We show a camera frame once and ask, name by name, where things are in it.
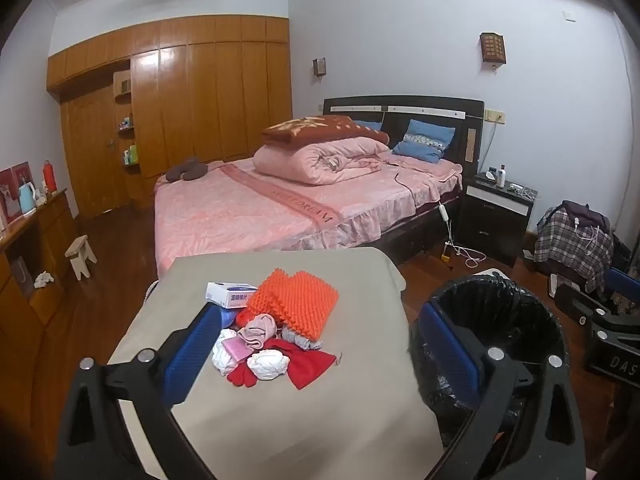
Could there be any pink sock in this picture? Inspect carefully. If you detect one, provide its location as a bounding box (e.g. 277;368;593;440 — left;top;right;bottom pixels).
237;313;279;351

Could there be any white charging cable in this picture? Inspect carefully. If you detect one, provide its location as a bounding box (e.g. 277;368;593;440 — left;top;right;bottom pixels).
575;217;609;257

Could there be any black bag lined trash bin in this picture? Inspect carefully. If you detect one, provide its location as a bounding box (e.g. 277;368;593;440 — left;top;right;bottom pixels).
407;275;576;480

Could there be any plaid cloth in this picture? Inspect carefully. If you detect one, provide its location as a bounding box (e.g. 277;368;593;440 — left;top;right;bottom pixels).
534;206;615;296

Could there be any white plastic bag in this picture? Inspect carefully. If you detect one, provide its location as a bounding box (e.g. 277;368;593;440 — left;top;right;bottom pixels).
211;329;240;377

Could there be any small red photo frame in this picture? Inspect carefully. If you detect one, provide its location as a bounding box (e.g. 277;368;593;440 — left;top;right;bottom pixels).
10;162;34;196

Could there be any wooden wardrobe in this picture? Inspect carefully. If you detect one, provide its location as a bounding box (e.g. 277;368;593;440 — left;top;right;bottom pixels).
46;15;293;218

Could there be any brown floral blanket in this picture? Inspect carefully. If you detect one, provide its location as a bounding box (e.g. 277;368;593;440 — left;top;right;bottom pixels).
261;115;391;147

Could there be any red drawstring cloth pouch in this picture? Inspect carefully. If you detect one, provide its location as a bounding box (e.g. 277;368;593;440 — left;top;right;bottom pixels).
260;338;337;391

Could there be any light blue electric kettle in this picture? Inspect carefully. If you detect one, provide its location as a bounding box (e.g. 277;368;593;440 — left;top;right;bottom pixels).
19;181;40;214

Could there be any small wooden stool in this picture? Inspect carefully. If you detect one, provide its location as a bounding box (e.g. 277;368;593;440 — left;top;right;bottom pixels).
65;235;98;281

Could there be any dark wooden bed frame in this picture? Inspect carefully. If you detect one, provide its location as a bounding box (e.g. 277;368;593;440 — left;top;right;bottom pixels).
322;95;486;263

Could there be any pink bedsheet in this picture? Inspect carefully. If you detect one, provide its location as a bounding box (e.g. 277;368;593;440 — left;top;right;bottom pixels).
154;147;463;267

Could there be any orange foam net sleeve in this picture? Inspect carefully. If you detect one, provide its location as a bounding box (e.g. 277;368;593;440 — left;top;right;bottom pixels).
272;271;340;343
247;268;297;322

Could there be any black and white nightstand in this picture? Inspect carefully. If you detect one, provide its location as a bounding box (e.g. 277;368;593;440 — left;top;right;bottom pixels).
457;172;538;267

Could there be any grey paper bag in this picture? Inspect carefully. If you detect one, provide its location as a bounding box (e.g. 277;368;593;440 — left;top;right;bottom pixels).
12;256;32;296

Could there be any large red photo frame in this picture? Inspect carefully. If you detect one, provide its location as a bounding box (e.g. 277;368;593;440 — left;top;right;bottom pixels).
0;169;23;224

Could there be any grey cloth scrap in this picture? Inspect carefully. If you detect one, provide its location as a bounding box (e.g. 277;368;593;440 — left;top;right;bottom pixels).
281;326;324;352

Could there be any white tissue ball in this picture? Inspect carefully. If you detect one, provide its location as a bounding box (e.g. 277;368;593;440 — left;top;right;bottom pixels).
248;349;291;380

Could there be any large brown wall lamp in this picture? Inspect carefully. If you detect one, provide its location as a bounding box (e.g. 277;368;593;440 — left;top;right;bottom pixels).
480;32;507;67

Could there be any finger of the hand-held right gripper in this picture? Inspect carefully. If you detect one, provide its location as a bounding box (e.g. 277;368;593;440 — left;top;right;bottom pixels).
555;284;613;328
609;267;640;306

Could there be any grey clothing on bed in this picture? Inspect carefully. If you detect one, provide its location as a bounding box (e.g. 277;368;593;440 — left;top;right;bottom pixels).
182;157;210;181

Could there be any white floor cable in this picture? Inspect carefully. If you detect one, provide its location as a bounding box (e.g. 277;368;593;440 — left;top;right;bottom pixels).
445;240;487;269

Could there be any folded pink quilt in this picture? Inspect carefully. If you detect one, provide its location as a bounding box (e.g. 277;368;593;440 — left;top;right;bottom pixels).
252;136;394;187

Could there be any dark purple garment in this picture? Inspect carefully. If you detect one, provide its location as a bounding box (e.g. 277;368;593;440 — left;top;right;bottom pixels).
562;200;612;234

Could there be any small pink packet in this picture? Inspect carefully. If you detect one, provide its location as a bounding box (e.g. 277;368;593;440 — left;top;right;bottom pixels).
222;338;249;361

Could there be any blue patterned pillow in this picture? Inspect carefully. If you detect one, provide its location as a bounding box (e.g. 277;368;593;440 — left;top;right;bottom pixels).
391;119;457;164

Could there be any wooden sideboard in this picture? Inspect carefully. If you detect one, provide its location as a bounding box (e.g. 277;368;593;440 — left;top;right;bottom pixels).
0;187;83;343

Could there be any white and blue cardboard box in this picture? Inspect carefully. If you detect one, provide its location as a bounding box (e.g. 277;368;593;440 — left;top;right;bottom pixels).
206;281;259;310

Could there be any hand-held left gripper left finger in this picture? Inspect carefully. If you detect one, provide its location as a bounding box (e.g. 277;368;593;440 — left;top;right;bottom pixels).
55;302;223;480

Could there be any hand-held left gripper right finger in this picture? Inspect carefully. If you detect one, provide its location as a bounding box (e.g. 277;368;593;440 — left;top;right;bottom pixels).
417;302;586;480

